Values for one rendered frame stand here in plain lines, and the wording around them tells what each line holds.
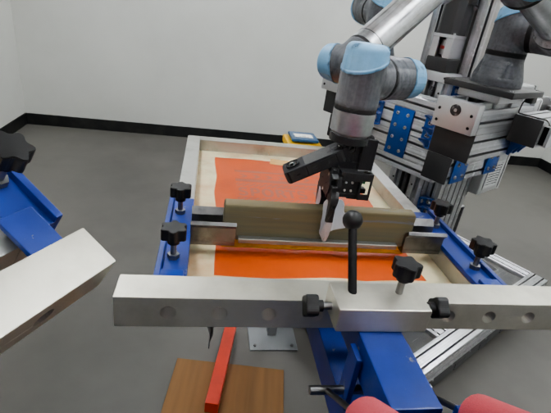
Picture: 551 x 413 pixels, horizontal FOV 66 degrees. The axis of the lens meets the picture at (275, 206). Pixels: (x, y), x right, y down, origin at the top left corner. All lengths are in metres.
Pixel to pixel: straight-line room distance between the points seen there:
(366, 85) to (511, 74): 0.82
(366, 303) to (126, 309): 0.31
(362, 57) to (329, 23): 3.81
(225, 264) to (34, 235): 0.39
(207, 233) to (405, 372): 0.43
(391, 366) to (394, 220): 0.39
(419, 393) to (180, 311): 0.31
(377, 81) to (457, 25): 0.98
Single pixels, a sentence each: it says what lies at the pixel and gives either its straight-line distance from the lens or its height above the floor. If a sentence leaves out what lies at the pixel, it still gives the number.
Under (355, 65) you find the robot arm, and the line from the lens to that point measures 0.73.
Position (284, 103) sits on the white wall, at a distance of 4.56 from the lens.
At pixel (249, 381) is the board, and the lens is 1.84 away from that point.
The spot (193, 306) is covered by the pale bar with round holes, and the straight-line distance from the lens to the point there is 0.59.
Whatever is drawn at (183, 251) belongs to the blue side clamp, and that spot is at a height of 1.00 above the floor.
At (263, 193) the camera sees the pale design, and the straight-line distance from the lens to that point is 1.09.
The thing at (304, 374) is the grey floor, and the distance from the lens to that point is 1.93.
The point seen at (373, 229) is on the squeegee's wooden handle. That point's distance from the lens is 0.86.
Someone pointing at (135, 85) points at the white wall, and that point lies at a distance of 4.54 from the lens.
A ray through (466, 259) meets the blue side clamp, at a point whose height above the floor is 1.00.
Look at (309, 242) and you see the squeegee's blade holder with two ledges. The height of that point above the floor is 0.99.
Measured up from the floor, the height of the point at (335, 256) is 0.96.
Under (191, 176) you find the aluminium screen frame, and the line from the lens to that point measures 1.06.
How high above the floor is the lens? 1.40
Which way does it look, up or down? 26 degrees down
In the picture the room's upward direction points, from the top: 8 degrees clockwise
